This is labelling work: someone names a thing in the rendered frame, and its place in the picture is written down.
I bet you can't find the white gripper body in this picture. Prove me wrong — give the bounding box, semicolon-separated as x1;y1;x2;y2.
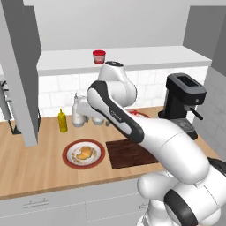
72;100;89;128

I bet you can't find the golden croissant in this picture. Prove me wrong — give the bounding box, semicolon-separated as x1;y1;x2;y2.
77;146;93;161

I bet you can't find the dark brown cutting board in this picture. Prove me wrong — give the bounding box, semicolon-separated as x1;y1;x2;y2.
105;139;161;170

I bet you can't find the grey open cabinet door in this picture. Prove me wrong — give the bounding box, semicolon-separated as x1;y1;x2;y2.
182;4;226;78
0;0;42;148

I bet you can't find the white cabinet shelf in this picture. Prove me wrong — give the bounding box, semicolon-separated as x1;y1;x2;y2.
36;45;213;77

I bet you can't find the yellow mustard bottle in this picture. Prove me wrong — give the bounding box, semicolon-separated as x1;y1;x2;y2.
57;108;69;133

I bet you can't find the red rimmed white plate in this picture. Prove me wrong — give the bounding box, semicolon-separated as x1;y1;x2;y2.
128;109;151;119
62;139;106;170

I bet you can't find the white drawer front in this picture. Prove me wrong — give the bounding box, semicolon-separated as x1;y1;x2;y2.
0;186;87;226
83;177;150;226

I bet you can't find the black coffee machine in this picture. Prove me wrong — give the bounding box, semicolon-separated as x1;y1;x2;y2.
157;72;207;141

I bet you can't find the black wire stand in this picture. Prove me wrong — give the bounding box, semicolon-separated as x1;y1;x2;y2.
6;109;42;136

